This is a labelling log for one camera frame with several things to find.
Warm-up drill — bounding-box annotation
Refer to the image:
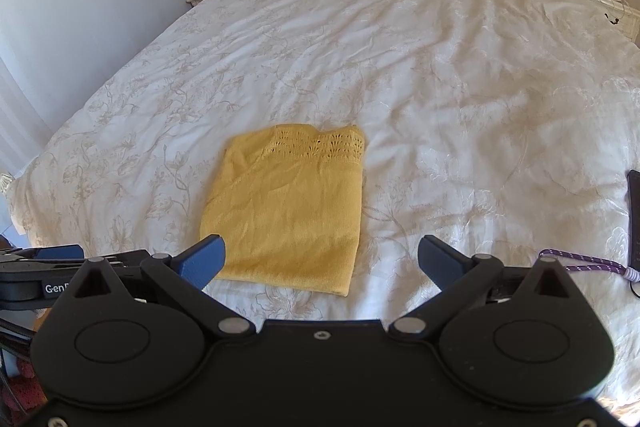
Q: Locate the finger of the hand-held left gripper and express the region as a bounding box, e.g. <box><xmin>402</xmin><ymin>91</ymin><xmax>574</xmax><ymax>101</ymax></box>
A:
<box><xmin>0</xmin><ymin>244</ymin><xmax>85</xmax><ymax>264</ymax></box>

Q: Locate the yellow knit sweater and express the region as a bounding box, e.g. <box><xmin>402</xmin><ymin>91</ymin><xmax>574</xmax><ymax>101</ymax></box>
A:
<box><xmin>200</xmin><ymin>123</ymin><xmax>365</xmax><ymax>298</ymax></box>

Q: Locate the purple braided cord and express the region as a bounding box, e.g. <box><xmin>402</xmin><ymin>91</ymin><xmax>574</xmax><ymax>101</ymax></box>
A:
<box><xmin>539</xmin><ymin>249</ymin><xmax>627</xmax><ymax>274</ymax></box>

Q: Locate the red knitted cloth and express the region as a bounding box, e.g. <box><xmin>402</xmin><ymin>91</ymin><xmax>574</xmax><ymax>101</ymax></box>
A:
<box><xmin>9</xmin><ymin>371</ymin><xmax>47</xmax><ymax>414</ymax></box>

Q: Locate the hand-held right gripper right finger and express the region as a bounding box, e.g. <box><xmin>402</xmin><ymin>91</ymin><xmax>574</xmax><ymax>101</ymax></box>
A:
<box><xmin>389</xmin><ymin>235</ymin><xmax>576</xmax><ymax>339</ymax></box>

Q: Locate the white floral bedspread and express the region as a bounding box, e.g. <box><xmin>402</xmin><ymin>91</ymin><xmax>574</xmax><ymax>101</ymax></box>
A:
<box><xmin>5</xmin><ymin>0</ymin><xmax>640</xmax><ymax>408</ymax></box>

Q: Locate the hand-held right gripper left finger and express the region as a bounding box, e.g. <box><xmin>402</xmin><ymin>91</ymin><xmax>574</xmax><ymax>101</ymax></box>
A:
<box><xmin>70</xmin><ymin>234</ymin><xmax>249</xmax><ymax>339</ymax></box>

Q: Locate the dark phone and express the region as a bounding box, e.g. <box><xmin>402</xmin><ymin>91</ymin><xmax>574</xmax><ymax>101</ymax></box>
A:
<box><xmin>626</xmin><ymin>169</ymin><xmax>640</xmax><ymax>271</ymax></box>

